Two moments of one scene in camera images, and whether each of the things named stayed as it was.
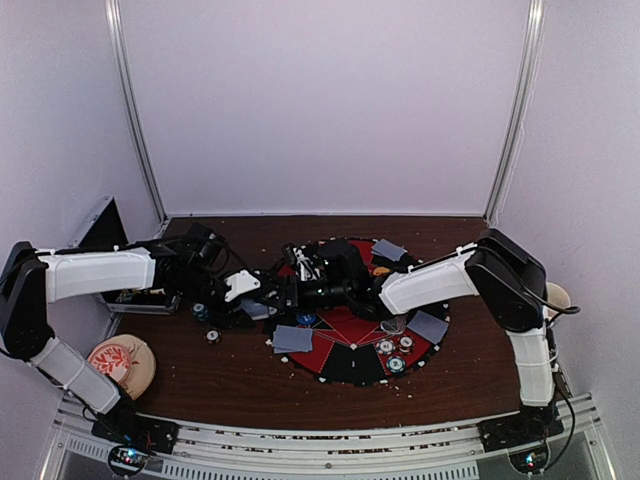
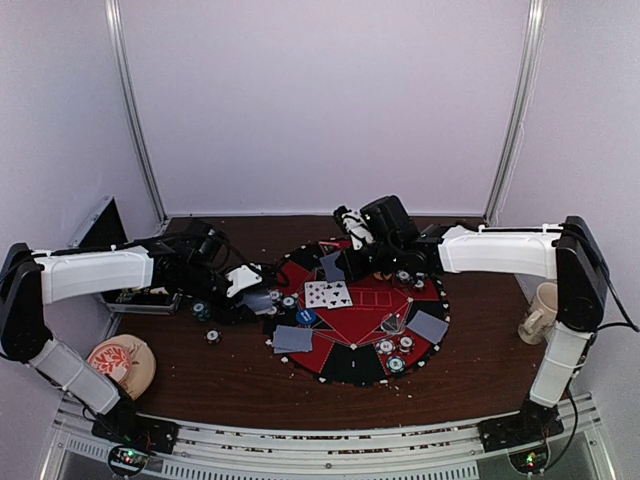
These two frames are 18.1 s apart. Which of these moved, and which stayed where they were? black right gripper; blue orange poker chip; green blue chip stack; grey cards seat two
Moved: black right gripper
Stayed: blue orange poker chip; green blue chip stack; grey cards seat two
